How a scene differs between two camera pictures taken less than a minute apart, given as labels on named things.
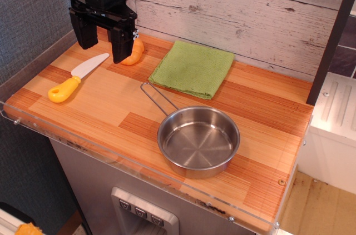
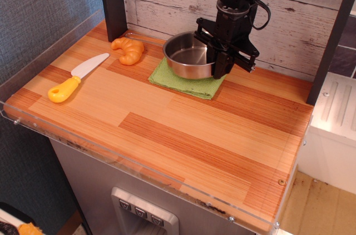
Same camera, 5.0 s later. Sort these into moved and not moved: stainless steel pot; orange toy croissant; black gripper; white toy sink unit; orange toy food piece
Moved: black gripper; stainless steel pot
Not moved: orange toy food piece; white toy sink unit; orange toy croissant
